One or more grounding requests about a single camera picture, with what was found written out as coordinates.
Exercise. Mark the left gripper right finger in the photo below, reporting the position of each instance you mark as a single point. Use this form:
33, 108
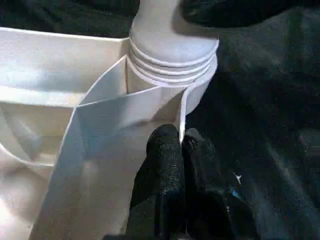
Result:
212, 200

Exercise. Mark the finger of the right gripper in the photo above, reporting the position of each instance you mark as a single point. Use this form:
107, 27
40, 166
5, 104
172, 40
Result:
235, 11

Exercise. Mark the white plastic table top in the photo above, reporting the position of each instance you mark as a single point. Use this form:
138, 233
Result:
50, 75

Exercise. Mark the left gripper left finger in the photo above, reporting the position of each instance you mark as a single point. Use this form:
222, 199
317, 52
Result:
160, 190

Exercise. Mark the white plastic table leg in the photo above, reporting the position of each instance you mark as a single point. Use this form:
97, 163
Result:
172, 45

